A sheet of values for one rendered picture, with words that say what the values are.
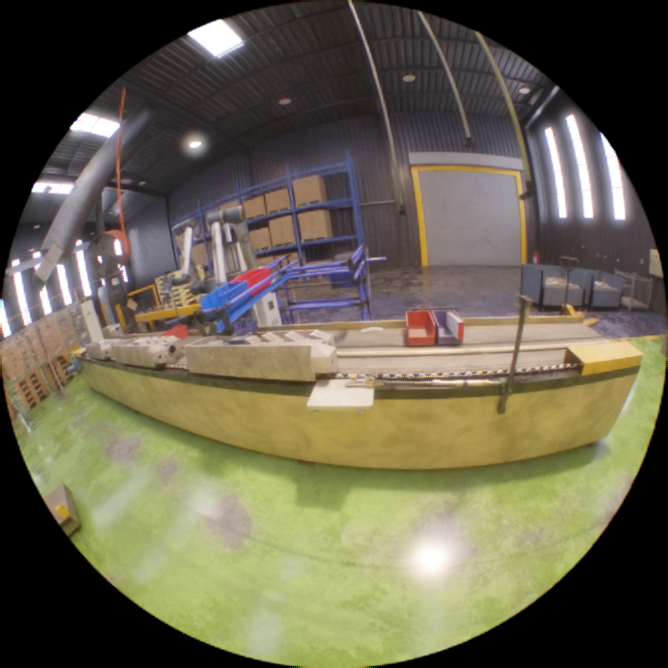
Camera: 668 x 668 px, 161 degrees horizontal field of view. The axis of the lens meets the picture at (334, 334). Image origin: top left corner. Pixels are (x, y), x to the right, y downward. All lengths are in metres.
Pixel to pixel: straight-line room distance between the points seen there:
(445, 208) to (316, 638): 12.11
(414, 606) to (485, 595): 0.37
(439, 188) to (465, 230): 2.24
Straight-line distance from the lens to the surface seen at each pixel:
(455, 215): 11.69
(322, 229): 10.30
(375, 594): 1.48
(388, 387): 1.20
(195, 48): 10.05
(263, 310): 3.30
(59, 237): 7.83
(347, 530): 1.58
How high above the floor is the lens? 1.47
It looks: 22 degrees down
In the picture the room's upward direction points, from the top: 8 degrees counter-clockwise
